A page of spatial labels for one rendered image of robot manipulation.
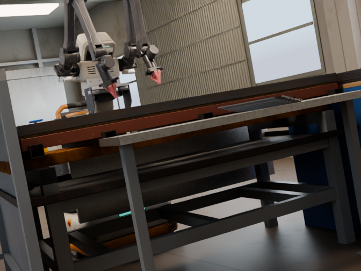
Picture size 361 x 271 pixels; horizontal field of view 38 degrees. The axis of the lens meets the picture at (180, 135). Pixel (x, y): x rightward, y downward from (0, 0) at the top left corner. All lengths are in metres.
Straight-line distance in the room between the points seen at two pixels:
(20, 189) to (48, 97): 8.29
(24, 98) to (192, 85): 3.44
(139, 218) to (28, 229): 0.40
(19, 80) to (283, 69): 5.26
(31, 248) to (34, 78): 8.31
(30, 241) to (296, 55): 4.96
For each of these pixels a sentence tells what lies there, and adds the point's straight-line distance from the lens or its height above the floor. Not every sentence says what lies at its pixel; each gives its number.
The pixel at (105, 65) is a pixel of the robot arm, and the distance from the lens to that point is 2.69.
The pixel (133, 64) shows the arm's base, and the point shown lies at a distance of 3.42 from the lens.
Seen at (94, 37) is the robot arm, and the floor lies 1.27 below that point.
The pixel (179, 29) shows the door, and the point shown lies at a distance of 8.17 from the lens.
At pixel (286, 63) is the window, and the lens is 6.51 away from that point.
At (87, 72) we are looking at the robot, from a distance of 3.25.
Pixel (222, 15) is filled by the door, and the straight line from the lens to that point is 7.31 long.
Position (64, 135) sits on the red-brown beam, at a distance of 2.07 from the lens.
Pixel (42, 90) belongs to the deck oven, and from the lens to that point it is 10.10.
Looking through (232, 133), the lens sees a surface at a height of 0.62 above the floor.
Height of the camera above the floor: 0.79
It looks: 2 degrees down
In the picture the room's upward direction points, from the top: 10 degrees counter-clockwise
